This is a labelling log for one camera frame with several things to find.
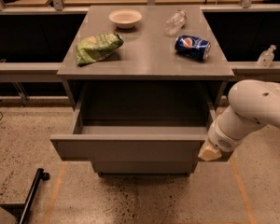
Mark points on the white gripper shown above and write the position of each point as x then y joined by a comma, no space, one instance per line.
222,139

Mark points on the grey top drawer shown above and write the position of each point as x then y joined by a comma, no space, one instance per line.
135,134

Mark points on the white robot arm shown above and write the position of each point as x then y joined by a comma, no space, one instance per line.
253,104

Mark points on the grey drawer cabinet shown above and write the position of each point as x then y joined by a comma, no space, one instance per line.
146,70

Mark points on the blue Pepsi can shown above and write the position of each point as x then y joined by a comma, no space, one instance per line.
193,47

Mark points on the clear sanitizer pump bottle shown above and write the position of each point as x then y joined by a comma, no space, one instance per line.
266,57

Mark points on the clear plastic bottle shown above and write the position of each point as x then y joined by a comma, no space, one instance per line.
176,22

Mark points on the green chip bag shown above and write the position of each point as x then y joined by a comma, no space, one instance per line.
95,48

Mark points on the white bowl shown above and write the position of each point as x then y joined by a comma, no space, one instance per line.
125,18

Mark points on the black chair base leg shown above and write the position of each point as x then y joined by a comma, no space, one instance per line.
20,211

